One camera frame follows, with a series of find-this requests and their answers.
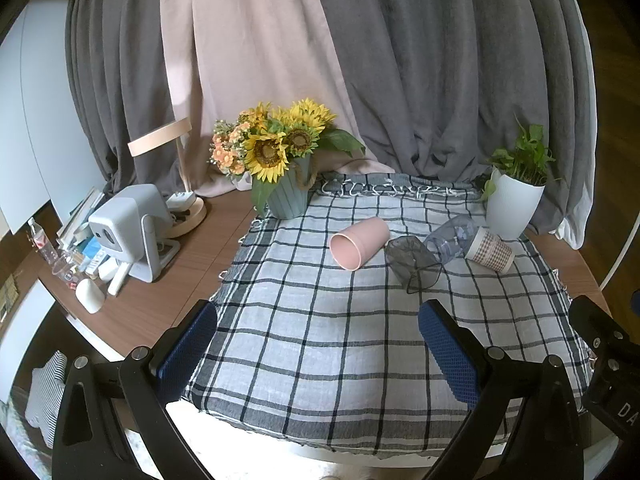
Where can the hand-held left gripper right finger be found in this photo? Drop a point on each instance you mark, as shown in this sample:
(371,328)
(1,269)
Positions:
(450,357)

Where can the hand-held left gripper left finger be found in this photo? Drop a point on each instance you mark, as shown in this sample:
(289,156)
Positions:
(186,357)

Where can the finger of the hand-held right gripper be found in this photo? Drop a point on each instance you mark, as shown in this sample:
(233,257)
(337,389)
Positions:
(590,322)

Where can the pink cup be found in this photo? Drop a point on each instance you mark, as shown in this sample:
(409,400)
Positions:
(361,244)

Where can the dark transparent cup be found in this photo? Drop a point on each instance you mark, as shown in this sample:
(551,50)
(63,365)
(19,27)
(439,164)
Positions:
(407,260)

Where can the checked paper cup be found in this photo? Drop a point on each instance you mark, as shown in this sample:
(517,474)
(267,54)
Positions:
(492,252)

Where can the small clear plastic cup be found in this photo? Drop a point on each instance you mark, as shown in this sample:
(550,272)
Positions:
(64,270)

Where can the white curved pole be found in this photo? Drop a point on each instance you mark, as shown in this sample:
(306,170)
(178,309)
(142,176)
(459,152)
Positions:
(627,230)

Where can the white rounded case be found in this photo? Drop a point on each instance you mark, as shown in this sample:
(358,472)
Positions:
(90,296)

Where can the plaid cloth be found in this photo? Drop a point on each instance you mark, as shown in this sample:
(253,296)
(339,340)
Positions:
(325,340)

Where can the blue box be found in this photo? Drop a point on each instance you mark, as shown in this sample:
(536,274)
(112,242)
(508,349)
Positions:
(94,255)

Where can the white plant pot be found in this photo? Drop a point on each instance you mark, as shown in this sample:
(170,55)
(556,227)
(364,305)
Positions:
(512,207)

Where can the striped cloth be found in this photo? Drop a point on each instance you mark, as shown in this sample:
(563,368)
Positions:
(46,400)

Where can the white projector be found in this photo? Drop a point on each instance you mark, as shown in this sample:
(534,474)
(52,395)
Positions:
(127,220)

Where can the white power adapter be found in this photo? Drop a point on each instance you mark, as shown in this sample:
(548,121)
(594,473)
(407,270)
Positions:
(181,201)

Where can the stack of books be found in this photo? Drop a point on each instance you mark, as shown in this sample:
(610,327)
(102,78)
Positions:
(80,217)

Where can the green leafy plant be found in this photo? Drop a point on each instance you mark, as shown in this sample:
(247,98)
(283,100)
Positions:
(525,157)

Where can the plastic water bottle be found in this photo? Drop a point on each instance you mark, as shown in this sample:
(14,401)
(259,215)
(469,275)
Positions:
(42,242)

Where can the teal ribbed vase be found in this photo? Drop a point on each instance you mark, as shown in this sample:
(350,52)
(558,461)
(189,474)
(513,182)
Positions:
(289,195)

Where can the wooden desk lamp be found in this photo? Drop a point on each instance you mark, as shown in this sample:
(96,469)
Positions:
(172,140)

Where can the sunflower bouquet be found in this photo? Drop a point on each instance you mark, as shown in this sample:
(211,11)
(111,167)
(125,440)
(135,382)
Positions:
(272,147)

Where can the grey curtain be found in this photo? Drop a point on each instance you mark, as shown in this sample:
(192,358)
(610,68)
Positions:
(450,70)

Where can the pink curtain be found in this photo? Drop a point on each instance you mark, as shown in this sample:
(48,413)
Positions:
(250,60)

